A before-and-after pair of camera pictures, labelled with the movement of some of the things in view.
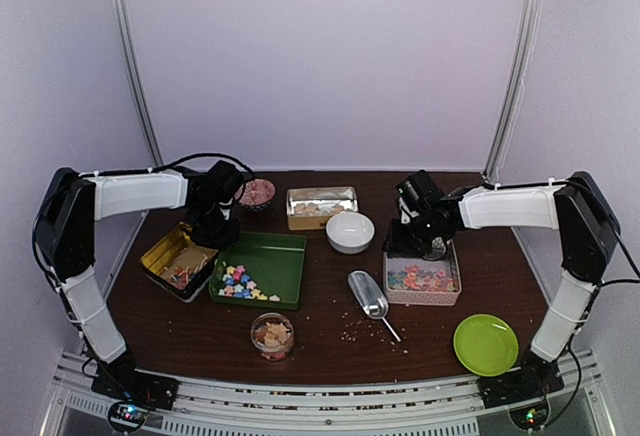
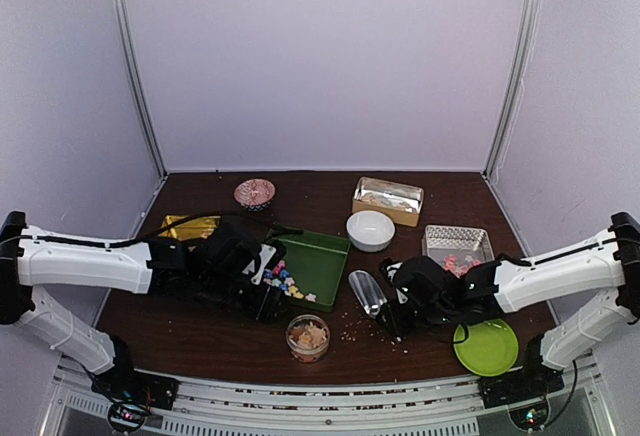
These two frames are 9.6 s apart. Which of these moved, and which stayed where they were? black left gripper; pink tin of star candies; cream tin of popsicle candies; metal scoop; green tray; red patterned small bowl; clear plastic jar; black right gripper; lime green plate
Moved: clear plastic jar; green tray; black right gripper; cream tin of popsicle candies; pink tin of star candies; black left gripper
Stayed: red patterned small bowl; lime green plate; metal scoop
